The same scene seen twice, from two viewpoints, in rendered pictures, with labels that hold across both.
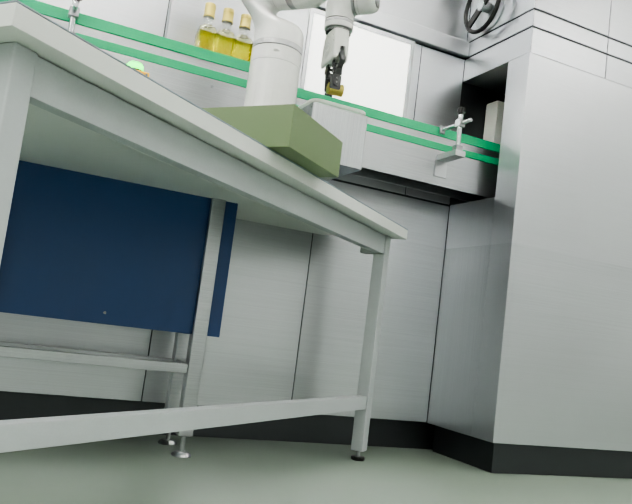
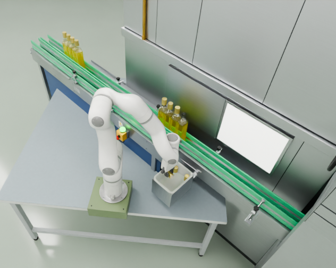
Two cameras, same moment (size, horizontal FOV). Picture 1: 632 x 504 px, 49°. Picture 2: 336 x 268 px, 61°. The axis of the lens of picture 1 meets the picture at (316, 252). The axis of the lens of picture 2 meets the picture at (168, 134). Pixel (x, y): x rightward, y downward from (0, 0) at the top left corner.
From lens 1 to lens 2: 2.73 m
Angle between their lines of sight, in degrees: 76
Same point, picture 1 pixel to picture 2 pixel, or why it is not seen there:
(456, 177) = (263, 223)
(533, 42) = (309, 219)
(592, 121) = not seen: outside the picture
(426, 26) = (313, 130)
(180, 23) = (169, 91)
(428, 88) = (301, 164)
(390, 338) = (246, 233)
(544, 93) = (307, 245)
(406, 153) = (236, 198)
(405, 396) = (249, 251)
